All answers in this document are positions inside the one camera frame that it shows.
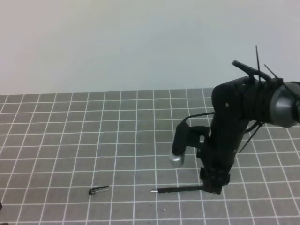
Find right camera cable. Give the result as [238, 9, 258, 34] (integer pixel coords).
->
[182, 112, 214, 125]

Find grey grid tablecloth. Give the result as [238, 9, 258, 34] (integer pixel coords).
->
[0, 89, 300, 225]

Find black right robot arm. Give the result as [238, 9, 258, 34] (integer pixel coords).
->
[196, 77, 300, 194]

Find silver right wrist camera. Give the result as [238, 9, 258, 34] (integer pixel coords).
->
[169, 120, 189, 168]

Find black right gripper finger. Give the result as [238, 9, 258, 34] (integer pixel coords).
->
[217, 170, 230, 194]
[200, 167, 218, 194]

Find black pen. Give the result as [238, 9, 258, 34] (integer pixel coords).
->
[151, 186, 204, 194]

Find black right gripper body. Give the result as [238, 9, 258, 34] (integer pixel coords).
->
[188, 76, 263, 174]

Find black pen cap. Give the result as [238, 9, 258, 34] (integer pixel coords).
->
[88, 186, 110, 195]

